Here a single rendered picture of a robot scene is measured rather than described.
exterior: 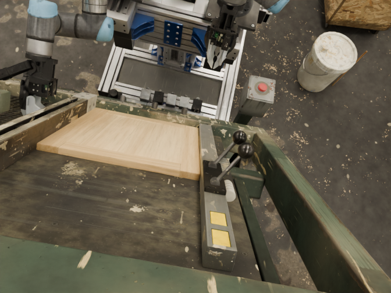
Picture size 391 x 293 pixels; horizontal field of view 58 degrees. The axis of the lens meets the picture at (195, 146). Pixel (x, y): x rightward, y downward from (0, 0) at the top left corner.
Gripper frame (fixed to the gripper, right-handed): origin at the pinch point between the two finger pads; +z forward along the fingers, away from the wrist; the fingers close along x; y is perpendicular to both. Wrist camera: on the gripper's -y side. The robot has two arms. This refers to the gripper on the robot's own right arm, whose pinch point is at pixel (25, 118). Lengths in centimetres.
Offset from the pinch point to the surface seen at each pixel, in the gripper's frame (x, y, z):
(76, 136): -5.9, 17.8, 0.5
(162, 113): 38, 39, -3
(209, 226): -50, 56, -2
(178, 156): -5.3, 48.5, 0.1
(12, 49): 149, -79, -3
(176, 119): 38, 45, -2
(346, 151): 135, 168, 15
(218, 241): -55, 57, -2
